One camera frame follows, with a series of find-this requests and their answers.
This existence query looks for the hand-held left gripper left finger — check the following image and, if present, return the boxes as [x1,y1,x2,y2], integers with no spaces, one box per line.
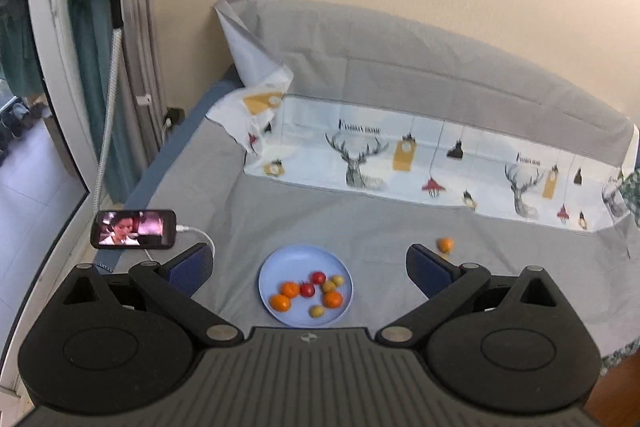
[42,242,245,348]

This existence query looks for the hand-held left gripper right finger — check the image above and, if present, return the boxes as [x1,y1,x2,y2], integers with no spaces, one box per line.
[375,244,576,349]

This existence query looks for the light blue plate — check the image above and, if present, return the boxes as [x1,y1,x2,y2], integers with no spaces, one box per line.
[258,244,354,328]

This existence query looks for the black smartphone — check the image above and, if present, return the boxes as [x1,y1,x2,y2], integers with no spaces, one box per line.
[90,209,177,251]

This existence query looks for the grey bedsheet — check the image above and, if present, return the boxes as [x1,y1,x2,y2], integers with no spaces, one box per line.
[112,117,640,358]

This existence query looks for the blue mattress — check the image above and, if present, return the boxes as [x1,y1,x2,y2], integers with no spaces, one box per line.
[107,69,241,275]

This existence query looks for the deer-print grey duvet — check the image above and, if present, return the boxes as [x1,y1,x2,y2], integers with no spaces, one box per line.
[206,0,637,234]

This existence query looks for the green checked cloth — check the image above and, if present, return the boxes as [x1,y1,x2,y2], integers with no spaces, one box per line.
[617,167,640,228]

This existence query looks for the grey shoes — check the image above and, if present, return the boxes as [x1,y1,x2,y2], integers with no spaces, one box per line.
[0,101,51,152]

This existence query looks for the grey curtain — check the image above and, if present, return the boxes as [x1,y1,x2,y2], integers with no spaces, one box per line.
[107,0,168,168]

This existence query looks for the white charging cable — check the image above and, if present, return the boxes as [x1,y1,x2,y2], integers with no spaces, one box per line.
[145,224,216,264]

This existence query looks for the wall outlet with charger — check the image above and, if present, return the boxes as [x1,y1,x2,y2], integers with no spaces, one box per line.
[162,106,186,130]

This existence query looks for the garment steamer with hose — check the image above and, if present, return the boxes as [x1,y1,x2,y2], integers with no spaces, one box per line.
[62,0,128,202]

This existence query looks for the white door frame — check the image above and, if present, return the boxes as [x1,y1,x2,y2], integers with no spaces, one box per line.
[22,0,108,268]

